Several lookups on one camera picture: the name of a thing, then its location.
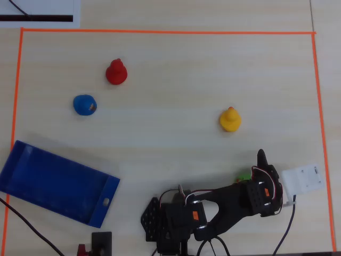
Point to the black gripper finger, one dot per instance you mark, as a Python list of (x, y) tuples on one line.
[(235, 184), (262, 159)]

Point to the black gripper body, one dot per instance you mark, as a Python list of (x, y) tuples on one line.
[(269, 170)]

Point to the green rubber duck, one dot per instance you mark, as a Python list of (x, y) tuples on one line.
[(243, 176)]

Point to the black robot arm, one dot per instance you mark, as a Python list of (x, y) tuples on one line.
[(221, 205)]

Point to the yellow rubber duck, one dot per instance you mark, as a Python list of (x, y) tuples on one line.
[(230, 121)]

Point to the red rubber duck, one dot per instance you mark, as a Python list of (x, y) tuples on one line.
[(116, 73)]

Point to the blue rubber duck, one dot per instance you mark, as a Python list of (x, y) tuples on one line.
[(84, 104)]

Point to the blue plastic box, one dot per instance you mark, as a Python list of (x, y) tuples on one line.
[(53, 181)]

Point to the orange tape outline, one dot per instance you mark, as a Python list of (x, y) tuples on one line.
[(170, 32)]

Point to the red clamp knob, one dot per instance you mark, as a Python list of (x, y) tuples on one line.
[(82, 250)]

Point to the white paper with black bar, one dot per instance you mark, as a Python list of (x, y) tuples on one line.
[(53, 9)]

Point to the white camera housing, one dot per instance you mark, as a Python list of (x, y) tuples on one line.
[(303, 178)]

